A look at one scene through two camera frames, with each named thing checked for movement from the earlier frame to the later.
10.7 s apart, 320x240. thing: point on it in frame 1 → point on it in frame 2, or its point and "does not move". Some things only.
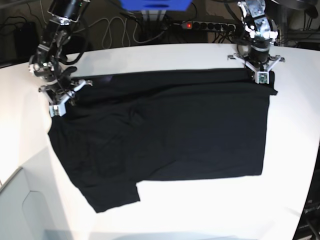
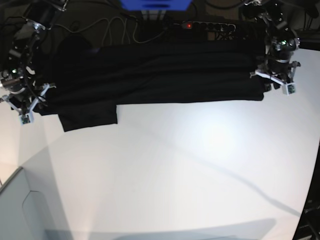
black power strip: x=204 y=25 does not move
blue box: x=156 y=5 does not move
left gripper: x=59 y=98 → x=24 y=102
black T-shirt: x=122 y=129 → x=86 y=81
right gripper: x=258 y=69 → x=274 y=74
